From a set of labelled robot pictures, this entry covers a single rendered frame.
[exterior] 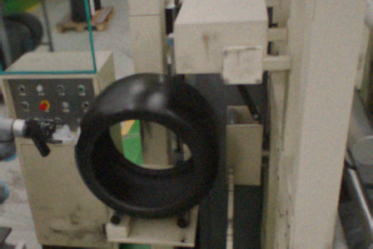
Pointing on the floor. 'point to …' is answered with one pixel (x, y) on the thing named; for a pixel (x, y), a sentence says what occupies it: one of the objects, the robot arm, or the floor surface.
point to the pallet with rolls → (96, 4)
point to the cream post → (150, 57)
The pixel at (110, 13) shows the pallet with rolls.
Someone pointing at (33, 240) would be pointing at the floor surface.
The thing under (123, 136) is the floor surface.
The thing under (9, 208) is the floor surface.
